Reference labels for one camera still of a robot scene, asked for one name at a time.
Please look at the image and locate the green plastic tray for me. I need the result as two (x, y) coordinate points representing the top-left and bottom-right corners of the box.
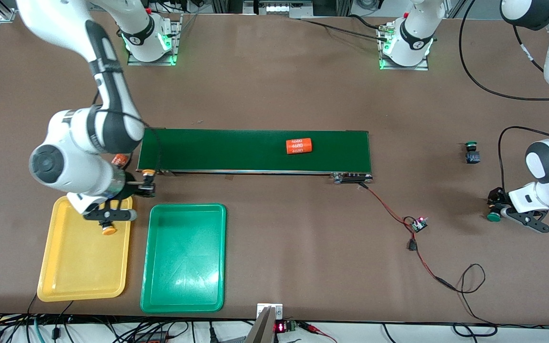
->
(140, 203), (227, 313)

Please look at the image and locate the green conveyor belt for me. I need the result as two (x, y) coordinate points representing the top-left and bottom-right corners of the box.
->
(136, 128), (373, 184)

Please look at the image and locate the yellow plastic tray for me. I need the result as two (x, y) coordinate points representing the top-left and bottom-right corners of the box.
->
(37, 192), (133, 303)

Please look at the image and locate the red clip lead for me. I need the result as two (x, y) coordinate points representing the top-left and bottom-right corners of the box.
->
(297, 321), (338, 343)

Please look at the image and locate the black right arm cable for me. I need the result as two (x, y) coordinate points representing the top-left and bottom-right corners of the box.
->
(92, 88), (164, 172)

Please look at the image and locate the red and black power wire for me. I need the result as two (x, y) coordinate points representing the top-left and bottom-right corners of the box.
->
(358, 182), (498, 337)

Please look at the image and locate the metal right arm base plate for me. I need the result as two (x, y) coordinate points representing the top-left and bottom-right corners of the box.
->
(127, 14), (182, 66)

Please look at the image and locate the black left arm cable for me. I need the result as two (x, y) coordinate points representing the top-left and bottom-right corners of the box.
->
(459, 0), (549, 193)

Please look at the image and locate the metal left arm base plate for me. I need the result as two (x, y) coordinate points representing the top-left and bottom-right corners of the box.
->
(378, 24), (430, 71)

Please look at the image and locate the black cable with inline block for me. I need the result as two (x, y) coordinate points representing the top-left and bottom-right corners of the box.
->
(51, 300), (74, 340)

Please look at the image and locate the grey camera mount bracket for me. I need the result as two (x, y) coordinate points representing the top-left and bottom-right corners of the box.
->
(245, 303), (284, 343)

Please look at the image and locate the silver metal rack frame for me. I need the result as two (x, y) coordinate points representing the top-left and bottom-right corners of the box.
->
(210, 0), (354, 20)

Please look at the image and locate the black cable to arm base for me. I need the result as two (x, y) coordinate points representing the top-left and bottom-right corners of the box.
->
(348, 13), (387, 31)
(298, 18), (392, 41)

